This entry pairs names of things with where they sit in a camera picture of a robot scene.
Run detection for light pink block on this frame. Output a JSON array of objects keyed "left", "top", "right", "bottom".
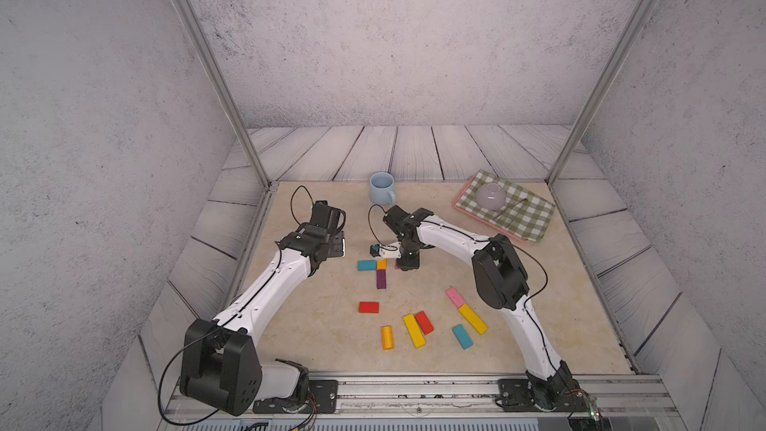
[{"left": 445, "top": 287, "right": 466, "bottom": 308}]

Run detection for aluminium frame post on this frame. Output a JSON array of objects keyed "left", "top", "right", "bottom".
[
  {"left": 546, "top": 0, "right": 658, "bottom": 188},
  {"left": 171, "top": 0, "right": 271, "bottom": 189}
]

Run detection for pink upside-down bowl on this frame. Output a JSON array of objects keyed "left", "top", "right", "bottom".
[{"left": 475, "top": 183, "right": 507, "bottom": 212}]

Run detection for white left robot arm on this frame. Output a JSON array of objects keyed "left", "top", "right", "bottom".
[{"left": 179, "top": 223, "right": 345, "bottom": 416}]

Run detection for long yellow block right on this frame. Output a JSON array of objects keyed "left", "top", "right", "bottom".
[{"left": 458, "top": 303, "right": 489, "bottom": 335}]

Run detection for purple block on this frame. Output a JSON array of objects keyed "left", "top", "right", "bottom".
[{"left": 376, "top": 269, "right": 387, "bottom": 289}]

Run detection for red block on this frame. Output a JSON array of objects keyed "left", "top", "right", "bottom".
[
  {"left": 415, "top": 311, "right": 434, "bottom": 335},
  {"left": 358, "top": 301, "right": 380, "bottom": 314}
]

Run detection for metal serving tongs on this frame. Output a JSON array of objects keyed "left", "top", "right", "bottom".
[{"left": 492, "top": 198, "right": 529, "bottom": 219}]

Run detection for teal block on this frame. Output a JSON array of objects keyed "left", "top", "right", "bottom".
[
  {"left": 357, "top": 261, "right": 378, "bottom": 271},
  {"left": 452, "top": 324, "right": 474, "bottom": 350}
]

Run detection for long yellow block left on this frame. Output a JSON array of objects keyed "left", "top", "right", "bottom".
[{"left": 403, "top": 313, "right": 427, "bottom": 349}]

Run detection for green white checkered cloth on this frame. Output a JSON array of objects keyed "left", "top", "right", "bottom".
[{"left": 452, "top": 170, "right": 556, "bottom": 243}]

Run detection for orange cylinder block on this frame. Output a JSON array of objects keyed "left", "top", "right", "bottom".
[{"left": 381, "top": 325, "right": 395, "bottom": 350}]

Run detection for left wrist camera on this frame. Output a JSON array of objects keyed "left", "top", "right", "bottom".
[{"left": 309, "top": 201, "right": 346, "bottom": 235}]

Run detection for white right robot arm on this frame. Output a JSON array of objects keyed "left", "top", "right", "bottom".
[{"left": 383, "top": 206, "right": 578, "bottom": 411}]

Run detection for right aluminium frame post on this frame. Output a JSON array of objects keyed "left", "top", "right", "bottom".
[{"left": 546, "top": 0, "right": 658, "bottom": 188}]

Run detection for pink plastic tray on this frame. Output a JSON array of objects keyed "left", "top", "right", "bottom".
[{"left": 451, "top": 176, "right": 528, "bottom": 243}]

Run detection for long yellow block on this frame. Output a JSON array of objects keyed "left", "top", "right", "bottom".
[
  {"left": 458, "top": 303, "right": 489, "bottom": 335},
  {"left": 403, "top": 313, "right": 427, "bottom": 349}
]

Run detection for left aluminium frame post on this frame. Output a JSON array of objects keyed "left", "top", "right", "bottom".
[{"left": 171, "top": 0, "right": 271, "bottom": 189}]

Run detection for light blue mug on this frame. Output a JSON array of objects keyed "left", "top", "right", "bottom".
[{"left": 369, "top": 172, "right": 396, "bottom": 207}]

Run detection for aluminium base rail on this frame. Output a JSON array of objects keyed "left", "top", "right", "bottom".
[{"left": 156, "top": 372, "right": 689, "bottom": 431}]

